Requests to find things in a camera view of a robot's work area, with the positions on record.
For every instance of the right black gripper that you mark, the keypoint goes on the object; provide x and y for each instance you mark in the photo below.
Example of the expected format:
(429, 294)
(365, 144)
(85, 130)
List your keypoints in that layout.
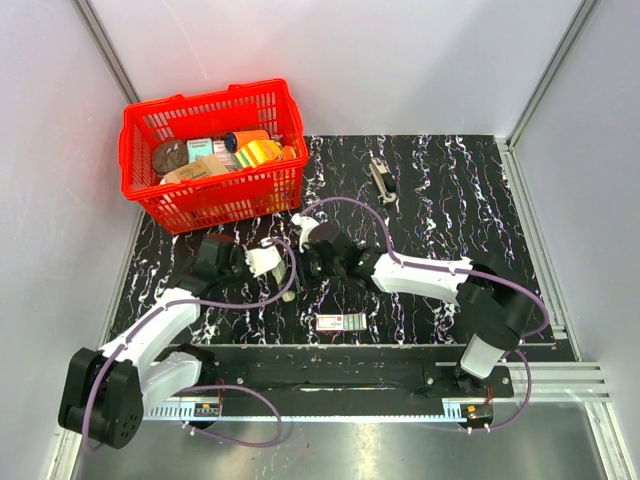
(303, 258)

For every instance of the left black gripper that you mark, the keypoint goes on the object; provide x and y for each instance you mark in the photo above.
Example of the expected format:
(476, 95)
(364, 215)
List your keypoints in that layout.
(247, 277)

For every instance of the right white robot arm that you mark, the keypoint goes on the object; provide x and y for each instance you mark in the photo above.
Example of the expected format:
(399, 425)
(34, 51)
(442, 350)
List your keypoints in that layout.
(493, 307)

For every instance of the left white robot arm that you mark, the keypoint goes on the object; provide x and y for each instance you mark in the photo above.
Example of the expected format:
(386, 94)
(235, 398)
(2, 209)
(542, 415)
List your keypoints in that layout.
(107, 391)

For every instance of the white staple box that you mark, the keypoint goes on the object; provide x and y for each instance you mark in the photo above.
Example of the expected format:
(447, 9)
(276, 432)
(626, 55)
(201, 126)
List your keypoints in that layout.
(341, 322)

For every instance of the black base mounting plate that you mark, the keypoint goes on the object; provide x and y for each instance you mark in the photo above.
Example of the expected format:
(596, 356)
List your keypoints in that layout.
(433, 371)

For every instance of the brown cardboard box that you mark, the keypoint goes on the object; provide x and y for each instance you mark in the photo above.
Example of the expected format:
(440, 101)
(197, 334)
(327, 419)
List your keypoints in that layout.
(209, 166)

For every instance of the yellow green box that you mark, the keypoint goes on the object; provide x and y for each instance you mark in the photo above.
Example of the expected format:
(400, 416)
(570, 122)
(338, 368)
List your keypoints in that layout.
(257, 153)

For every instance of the red plastic shopping basket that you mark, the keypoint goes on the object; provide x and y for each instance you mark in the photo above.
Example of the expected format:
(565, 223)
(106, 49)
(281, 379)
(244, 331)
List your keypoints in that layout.
(238, 195)

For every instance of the black marble pattern mat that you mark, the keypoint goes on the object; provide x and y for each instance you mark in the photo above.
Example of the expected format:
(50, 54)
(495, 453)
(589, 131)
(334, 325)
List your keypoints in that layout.
(453, 200)

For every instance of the teal white box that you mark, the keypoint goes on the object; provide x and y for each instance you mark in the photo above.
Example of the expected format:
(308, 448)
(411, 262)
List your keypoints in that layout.
(199, 148)

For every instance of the orange cylinder can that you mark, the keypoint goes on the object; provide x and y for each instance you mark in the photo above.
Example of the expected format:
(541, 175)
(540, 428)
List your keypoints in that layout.
(235, 140)

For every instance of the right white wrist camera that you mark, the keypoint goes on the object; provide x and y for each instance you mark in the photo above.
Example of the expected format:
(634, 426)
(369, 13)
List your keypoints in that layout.
(303, 226)

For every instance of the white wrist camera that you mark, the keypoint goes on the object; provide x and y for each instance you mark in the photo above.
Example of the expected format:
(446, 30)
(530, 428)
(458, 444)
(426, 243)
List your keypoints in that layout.
(303, 226)
(263, 259)

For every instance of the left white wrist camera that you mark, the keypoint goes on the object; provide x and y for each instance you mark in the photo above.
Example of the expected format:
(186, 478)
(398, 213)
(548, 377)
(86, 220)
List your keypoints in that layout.
(263, 259)

